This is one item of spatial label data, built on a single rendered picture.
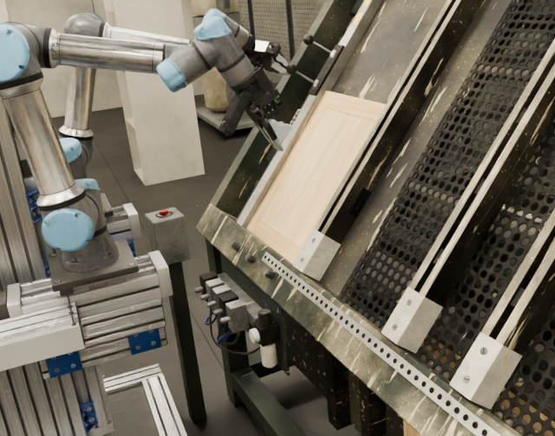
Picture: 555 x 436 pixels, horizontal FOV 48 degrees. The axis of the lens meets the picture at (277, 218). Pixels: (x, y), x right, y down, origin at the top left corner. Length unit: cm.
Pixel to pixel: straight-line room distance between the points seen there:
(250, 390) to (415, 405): 129
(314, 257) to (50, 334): 73
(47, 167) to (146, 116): 432
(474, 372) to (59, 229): 97
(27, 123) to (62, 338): 54
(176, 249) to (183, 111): 363
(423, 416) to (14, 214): 120
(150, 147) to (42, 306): 422
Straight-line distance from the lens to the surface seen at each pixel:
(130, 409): 261
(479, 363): 132
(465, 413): 133
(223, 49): 148
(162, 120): 588
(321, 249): 180
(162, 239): 234
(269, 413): 250
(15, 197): 187
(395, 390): 146
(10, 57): 149
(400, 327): 147
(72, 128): 230
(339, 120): 211
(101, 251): 174
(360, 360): 155
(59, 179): 156
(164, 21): 580
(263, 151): 246
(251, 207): 223
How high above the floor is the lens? 173
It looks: 21 degrees down
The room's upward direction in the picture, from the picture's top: 6 degrees counter-clockwise
